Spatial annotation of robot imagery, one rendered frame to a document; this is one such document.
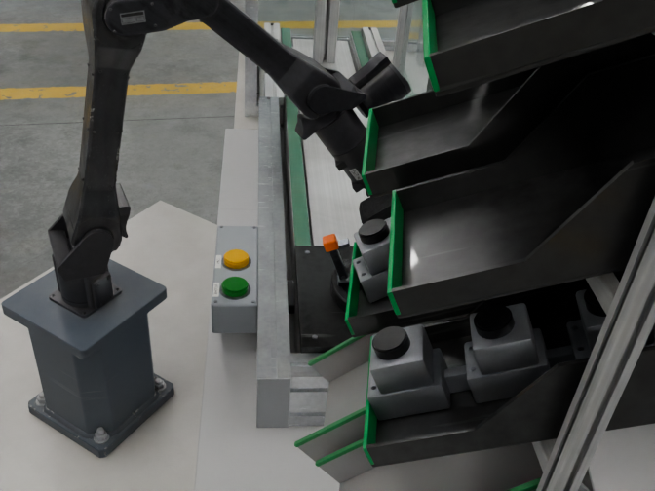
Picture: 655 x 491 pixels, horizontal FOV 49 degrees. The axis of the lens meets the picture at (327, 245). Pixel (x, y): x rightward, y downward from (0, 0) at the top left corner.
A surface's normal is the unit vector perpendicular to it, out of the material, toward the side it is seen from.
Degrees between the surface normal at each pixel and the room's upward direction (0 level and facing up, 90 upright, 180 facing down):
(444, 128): 25
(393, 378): 90
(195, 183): 0
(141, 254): 0
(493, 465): 45
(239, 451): 0
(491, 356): 90
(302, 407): 90
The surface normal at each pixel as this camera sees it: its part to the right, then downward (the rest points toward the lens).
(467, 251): -0.36, -0.78
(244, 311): 0.07, 0.59
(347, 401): -0.65, -0.65
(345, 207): 0.07, -0.81
